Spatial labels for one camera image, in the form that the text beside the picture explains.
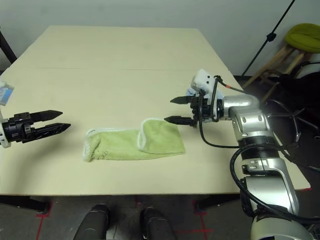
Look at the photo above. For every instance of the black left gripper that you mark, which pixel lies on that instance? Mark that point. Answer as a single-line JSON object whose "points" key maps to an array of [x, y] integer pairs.
{"points": [[20, 128]]}

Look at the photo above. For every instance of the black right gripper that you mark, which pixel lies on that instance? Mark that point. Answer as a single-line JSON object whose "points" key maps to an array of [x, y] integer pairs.
{"points": [[206, 110]]}

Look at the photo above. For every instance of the green towel with white trim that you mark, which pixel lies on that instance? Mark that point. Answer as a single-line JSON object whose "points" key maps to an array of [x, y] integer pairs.
{"points": [[115, 147]]}

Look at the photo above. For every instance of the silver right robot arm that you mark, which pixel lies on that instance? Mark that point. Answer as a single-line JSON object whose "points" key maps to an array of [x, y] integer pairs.
{"points": [[252, 120]]}

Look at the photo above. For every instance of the light blue folded towel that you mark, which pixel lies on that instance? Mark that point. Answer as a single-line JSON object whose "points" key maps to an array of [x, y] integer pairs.
{"points": [[192, 92]]}

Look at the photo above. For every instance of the black table base foot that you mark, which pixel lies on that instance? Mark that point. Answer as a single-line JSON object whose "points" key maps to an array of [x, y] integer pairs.
{"points": [[217, 202], [25, 202]]}

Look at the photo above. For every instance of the dark robot left foot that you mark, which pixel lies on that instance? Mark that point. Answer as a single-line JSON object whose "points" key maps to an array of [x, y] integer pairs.
{"points": [[93, 220]]}

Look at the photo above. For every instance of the dark robot foot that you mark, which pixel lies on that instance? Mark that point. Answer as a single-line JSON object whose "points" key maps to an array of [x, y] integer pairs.
{"points": [[93, 220], [156, 222]]}

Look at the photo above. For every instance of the dark robot right foot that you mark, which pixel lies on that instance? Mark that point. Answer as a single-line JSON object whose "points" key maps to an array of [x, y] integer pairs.
{"points": [[156, 222]]}

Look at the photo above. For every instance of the black office chair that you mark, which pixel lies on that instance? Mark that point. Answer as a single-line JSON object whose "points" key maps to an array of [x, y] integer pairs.
{"points": [[300, 95]]}

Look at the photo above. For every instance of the wooden stool green cushion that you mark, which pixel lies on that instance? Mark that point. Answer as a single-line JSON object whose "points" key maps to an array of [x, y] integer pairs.
{"points": [[303, 37]]}

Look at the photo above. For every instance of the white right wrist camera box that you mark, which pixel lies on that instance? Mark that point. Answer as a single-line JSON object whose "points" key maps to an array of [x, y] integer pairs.
{"points": [[203, 81]]}

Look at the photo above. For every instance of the beige side table black frame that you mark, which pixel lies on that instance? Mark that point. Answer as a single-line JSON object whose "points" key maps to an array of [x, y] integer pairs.
{"points": [[7, 47]]}

